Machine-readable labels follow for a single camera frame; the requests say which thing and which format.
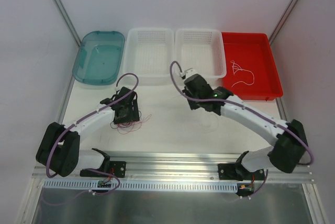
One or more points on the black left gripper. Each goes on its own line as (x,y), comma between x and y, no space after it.
(128,115)

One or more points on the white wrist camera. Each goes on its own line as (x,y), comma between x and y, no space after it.
(187,73)
(117,89)

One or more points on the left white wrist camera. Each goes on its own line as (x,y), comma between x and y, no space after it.
(117,89)

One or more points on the white perforated basket left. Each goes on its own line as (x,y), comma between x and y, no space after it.
(149,53)

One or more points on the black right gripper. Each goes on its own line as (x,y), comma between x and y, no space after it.
(195,101)

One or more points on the white perforated basket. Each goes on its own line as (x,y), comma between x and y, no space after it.
(203,50)
(149,53)

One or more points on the white slotted cable duct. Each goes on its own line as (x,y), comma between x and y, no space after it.
(165,186)

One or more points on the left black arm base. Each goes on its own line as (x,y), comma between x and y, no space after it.
(95,163)

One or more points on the teal transparent plastic bin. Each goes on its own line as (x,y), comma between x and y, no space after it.
(99,57)

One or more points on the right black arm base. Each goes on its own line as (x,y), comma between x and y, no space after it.
(235,171)

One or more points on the red plastic tray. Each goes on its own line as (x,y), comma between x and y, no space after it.
(251,69)

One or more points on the white perforated basket right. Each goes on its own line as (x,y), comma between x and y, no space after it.
(203,50)

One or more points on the aluminium rail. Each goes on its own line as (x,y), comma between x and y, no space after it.
(187,167)

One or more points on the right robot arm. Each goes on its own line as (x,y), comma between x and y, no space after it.
(287,140)

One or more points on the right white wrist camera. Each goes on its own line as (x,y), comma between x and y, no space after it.
(187,73)

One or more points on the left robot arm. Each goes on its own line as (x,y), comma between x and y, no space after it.
(60,150)

